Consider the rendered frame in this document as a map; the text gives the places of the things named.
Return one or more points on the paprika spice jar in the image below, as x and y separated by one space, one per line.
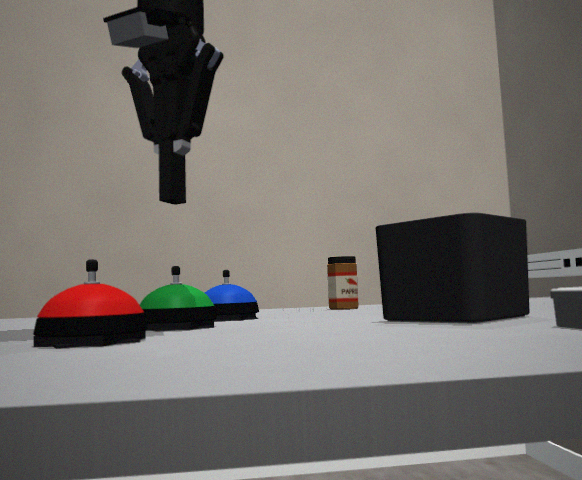
342 283

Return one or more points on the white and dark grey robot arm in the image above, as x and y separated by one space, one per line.
139 27

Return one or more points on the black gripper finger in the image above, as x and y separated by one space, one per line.
180 134
151 108

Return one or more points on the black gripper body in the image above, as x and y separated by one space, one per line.
188 18

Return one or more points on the red bell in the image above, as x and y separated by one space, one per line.
90 315

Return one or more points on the green bell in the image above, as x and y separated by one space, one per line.
178 307

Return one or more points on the blue bell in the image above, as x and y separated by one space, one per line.
232 302

